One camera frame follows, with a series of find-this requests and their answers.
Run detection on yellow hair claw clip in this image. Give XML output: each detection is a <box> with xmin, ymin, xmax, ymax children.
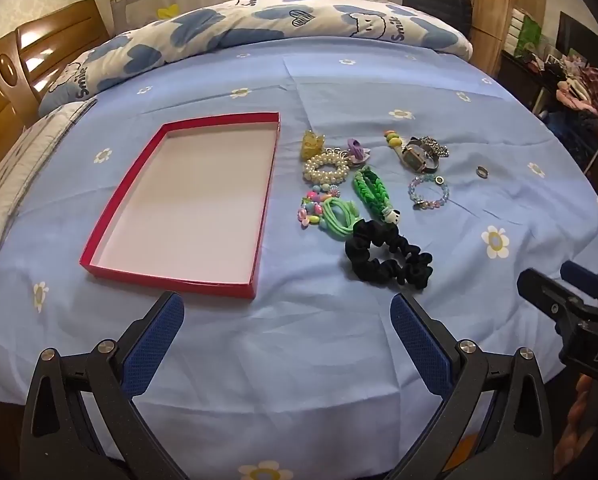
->
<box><xmin>300</xmin><ymin>130</ymin><xmax>324</xmax><ymax>162</ymax></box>

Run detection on colourful bead bracelet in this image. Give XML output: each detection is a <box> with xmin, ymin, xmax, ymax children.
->
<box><xmin>295</xmin><ymin>185</ymin><xmax>332</xmax><ymax>231</ymax></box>

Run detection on blue heart print quilt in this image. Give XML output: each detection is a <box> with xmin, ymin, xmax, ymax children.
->
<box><xmin>38</xmin><ymin>0</ymin><xmax>474</xmax><ymax>116</ymax></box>

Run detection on dark hanging jacket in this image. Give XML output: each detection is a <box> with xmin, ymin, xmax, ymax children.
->
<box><xmin>404</xmin><ymin>0</ymin><xmax>474</xmax><ymax>41</ymax></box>

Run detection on red shallow cardboard box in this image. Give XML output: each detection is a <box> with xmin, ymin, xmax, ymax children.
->
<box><xmin>79</xmin><ymin>111</ymin><xmax>282</xmax><ymax>301</ymax></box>

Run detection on blue floral bed sheet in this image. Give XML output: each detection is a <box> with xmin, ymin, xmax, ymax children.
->
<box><xmin>0</xmin><ymin>35</ymin><xmax>598</xmax><ymax>480</ymax></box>

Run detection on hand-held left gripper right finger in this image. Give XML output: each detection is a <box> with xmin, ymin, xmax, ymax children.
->
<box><xmin>381</xmin><ymin>291</ymin><xmax>562</xmax><ymax>480</ymax></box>

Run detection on crystal bead bracelet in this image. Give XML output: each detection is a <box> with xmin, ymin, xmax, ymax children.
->
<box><xmin>407</xmin><ymin>175</ymin><xmax>450</xmax><ymax>211</ymax></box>

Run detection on person's right hand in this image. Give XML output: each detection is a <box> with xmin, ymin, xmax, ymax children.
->
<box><xmin>566</xmin><ymin>372</ymin><xmax>598</xmax><ymax>445</ymax></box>

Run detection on silver wrist watch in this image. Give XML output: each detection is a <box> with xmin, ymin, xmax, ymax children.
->
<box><xmin>401</xmin><ymin>136</ymin><xmax>440</xmax><ymax>173</ymax></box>

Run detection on pearl bracelet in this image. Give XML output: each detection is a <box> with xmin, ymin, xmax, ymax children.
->
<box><xmin>303</xmin><ymin>147</ymin><xmax>352</xmax><ymax>186</ymax></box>

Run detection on silver chain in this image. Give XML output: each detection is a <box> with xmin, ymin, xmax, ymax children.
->
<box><xmin>419</xmin><ymin>136</ymin><xmax>450</xmax><ymax>159</ymax></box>

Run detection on light green hair ties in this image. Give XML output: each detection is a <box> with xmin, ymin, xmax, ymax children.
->
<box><xmin>319</xmin><ymin>197</ymin><xmax>360</xmax><ymax>236</ymax></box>

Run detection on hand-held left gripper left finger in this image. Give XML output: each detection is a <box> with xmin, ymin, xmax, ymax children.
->
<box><xmin>20</xmin><ymin>291</ymin><xmax>190</xmax><ymax>480</ymax></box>

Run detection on pile of clothes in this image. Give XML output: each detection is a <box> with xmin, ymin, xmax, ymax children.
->
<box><xmin>554</xmin><ymin>62</ymin><xmax>598</xmax><ymax>173</ymax></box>

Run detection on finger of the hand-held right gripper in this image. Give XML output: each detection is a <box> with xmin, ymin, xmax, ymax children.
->
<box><xmin>517</xmin><ymin>267</ymin><xmax>588</xmax><ymax>330</ymax></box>
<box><xmin>560</xmin><ymin>260</ymin><xmax>598</xmax><ymax>312</ymax></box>

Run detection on green box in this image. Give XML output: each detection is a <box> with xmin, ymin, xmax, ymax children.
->
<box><xmin>521</xmin><ymin>15</ymin><xmax>544</xmax><ymax>57</ymax></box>

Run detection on wooden headboard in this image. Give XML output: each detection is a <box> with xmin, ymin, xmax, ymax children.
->
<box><xmin>0</xmin><ymin>0</ymin><xmax>114</xmax><ymax>161</ymax></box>

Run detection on black scrunchie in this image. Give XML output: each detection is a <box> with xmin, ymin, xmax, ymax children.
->
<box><xmin>344</xmin><ymin>220</ymin><xmax>434</xmax><ymax>291</ymax></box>

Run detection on purple hair tie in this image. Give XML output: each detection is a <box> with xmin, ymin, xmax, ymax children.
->
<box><xmin>345</xmin><ymin>137</ymin><xmax>372</xmax><ymax>166</ymax></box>

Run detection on green braided panda bracelet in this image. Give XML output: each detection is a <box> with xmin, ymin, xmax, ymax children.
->
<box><xmin>353</xmin><ymin>166</ymin><xmax>404</xmax><ymax>226</ymax></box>

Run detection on dark desk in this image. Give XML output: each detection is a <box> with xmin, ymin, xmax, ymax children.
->
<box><xmin>496</xmin><ymin>49</ymin><xmax>564</xmax><ymax>116</ymax></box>

